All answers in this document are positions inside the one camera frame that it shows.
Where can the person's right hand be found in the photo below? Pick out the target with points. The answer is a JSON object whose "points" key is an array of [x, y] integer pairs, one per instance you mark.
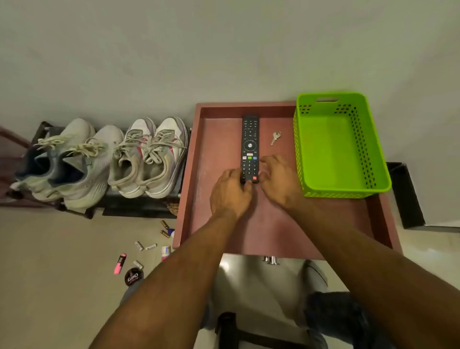
{"points": [[284, 183]]}

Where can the person's left hand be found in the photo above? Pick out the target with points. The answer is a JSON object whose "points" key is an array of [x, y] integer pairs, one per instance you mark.
{"points": [[230, 196]]}

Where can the red-brown drawer cabinet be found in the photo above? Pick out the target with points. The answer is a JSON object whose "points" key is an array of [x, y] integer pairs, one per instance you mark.
{"points": [[215, 161]]}

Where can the silver key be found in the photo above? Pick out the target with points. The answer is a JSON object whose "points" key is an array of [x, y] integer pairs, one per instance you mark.
{"points": [[275, 137]]}

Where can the black remote control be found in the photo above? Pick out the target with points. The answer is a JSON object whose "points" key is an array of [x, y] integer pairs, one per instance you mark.
{"points": [[249, 144]]}

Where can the copper battery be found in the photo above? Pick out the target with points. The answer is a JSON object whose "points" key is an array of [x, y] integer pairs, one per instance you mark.
{"points": [[165, 224], [165, 234]]}

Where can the white pink sneaker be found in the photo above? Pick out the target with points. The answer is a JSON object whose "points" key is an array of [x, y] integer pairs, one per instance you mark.
{"points": [[172, 129], [142, 127]]}

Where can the white battery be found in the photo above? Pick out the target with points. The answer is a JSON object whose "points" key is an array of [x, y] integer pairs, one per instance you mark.
{"points": [[151, 247], [139, 246], [138, 265]]}

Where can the black round tin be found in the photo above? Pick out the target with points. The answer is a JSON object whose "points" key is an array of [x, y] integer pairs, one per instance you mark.
{"points": [[133, 277]]}

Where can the pink highlighter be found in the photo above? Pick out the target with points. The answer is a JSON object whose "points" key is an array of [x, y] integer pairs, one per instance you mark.
{"points": [[120, 264]]}

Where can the grey-blue sneaker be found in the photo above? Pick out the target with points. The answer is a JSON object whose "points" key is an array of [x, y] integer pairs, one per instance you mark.
{"points": [[75, 131], [104, 151]]}

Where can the person's right forearm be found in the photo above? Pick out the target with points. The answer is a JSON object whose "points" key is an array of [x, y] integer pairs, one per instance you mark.
{"points": [[377, 280]]}

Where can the person's left forearm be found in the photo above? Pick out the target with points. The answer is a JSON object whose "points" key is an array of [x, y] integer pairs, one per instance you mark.
{"points": [[169, 287]]}

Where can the person's grey slipper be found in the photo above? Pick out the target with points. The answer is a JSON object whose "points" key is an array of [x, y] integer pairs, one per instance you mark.
{"points": [[318, 277]]}

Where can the person's right leg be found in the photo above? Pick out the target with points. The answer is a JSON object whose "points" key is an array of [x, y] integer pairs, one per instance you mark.
{"points": [[341, 316]]}

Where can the brown woven basket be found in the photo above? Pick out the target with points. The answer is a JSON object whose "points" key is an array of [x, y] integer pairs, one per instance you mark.
{"points": [[173, 208]]}

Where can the green plastic basket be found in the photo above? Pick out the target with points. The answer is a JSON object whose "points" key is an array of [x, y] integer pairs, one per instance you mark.
{"points": [[334, 151]]}

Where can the black shoe rack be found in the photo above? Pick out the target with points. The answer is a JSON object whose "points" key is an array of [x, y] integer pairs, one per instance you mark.
{"points": [[136, 208]]}

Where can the black baseboard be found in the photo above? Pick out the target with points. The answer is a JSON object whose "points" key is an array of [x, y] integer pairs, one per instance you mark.
{"points": [[406, 194]]}

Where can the black stool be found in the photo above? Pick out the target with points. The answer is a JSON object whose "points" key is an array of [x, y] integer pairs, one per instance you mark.
{"points": [[230, 330]]}

